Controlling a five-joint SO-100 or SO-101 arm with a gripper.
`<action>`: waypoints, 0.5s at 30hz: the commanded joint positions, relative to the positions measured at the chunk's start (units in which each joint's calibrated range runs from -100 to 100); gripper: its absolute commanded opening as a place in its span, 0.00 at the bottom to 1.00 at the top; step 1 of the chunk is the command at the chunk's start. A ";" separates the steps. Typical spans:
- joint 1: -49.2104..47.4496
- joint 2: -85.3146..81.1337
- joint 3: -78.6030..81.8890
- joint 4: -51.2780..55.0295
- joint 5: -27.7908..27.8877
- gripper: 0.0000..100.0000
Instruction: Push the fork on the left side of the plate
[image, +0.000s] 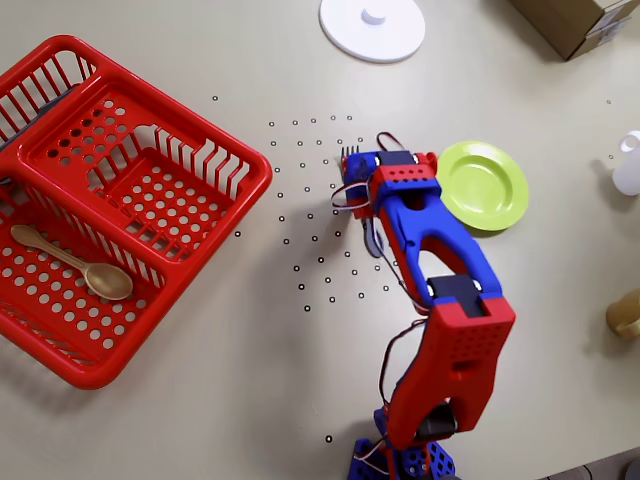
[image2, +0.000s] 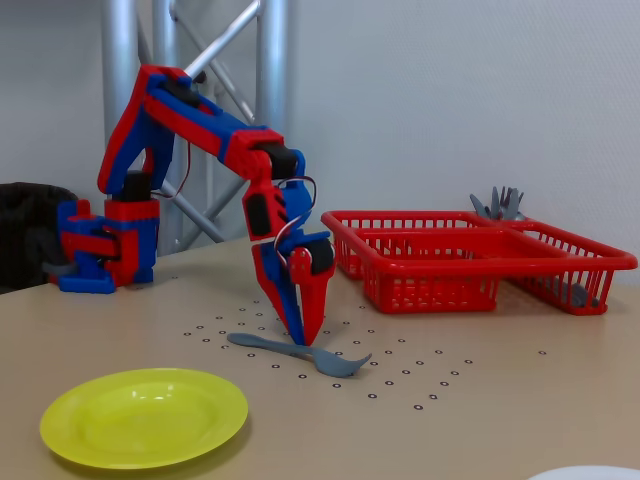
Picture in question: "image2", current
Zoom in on grey-blue plastic fork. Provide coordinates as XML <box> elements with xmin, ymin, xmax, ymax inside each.
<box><xmin>227</xmin><ymin>332</ymin><xmax>374</xmax><ymax>379</ymax></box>

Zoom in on red white servo cable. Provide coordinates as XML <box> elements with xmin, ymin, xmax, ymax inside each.
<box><xmin>274</xmin><ymin>176</ymin><xmax>319</xmax><ymax>261</ymax></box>
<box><xmin>158</xmin><ymin>139</ymin><xmax>194</xmax><ymax>202</ymax></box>

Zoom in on silver metal truss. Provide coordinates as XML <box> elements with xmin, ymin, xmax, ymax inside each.
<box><xmin>99</xmin><ymin>0</ymin><xmax>291</xmax><ymax>256</ymax></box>

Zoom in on grey plastic fork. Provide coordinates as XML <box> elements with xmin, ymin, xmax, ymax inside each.
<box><xmin>499</xmin><ymin>187</ymin><xmax>526</xmax><ymax>222</ymax></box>

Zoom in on lime green plastic plate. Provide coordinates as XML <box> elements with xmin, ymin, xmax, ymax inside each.
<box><xmin>39</xmin><ymin>368</ymin><xmax>250</xmax><ymax>471</ymax></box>

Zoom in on white round disc base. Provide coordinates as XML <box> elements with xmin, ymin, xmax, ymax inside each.
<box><xmin>527</xmin><ymin>464</ymin><xmax>640</xmax><ymax>480</ymax></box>

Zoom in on blue gripper with motor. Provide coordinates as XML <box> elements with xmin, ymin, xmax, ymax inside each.
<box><xmin>249</xmin><ymin>228</ymin><xmax>337</xmax><ymax>347</ymax></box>

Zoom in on red plastic cutlery basket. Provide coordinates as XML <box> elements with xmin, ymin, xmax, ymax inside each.
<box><xmin>320</xmin><ymin>209</ymin><xmax>640</xmax><ymax>317</ymax></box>

